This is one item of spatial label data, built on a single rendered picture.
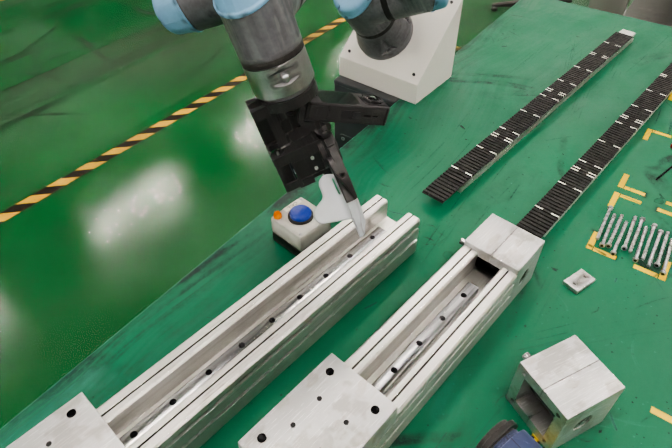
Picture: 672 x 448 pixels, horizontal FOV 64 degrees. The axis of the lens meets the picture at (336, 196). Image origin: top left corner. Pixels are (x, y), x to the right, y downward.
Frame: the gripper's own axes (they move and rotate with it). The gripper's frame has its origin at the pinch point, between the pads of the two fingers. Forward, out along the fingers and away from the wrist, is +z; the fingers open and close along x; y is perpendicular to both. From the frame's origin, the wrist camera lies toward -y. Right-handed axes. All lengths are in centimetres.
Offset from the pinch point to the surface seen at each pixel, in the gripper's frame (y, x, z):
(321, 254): 6.1, -7.8, 13.3
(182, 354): 29.7, 4.1, 8.4
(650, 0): -247, -207, 119
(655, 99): -86, -36, 39
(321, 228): 4.0, -17.5, 16.2
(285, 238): 10.7, -18.8, 15.8
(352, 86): -22, -72, 20
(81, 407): 40.5, 10.9, 2.3
